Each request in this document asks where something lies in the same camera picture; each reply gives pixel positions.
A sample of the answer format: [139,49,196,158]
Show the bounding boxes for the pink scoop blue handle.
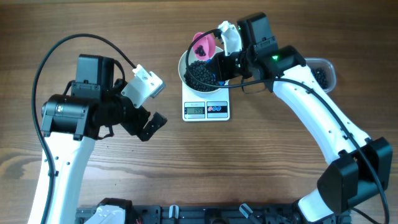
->
[187,32,221,88]

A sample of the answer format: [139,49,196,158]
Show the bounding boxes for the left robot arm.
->
[29,54,167,223]

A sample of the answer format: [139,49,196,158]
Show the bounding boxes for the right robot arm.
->
[208,12,392,223]

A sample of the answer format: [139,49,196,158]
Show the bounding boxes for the black beans in bowl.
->
[183,60,220,92]

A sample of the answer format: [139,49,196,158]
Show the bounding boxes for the black beans in scoop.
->
[195,45,206,57]

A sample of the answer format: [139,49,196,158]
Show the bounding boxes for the white bowl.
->
[178,47,229,94]

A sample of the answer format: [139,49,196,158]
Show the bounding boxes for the white digital kitchen scale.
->
[182,83,230,122]

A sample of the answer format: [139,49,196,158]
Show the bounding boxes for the black beans in container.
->
[312,68,329,89]

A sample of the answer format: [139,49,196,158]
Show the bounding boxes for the clear plastic container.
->
[305,58,336,93]

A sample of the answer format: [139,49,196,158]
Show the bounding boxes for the right camera black cable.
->
[185,28,391,224]

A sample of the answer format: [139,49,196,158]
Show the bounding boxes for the camera black cable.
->
[30,33,137,224]
[185,28,391,224]

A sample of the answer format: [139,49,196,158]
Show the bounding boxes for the left camera black cable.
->
[30,33,137,224]

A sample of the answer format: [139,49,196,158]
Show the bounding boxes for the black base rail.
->
[74,203,352,224]

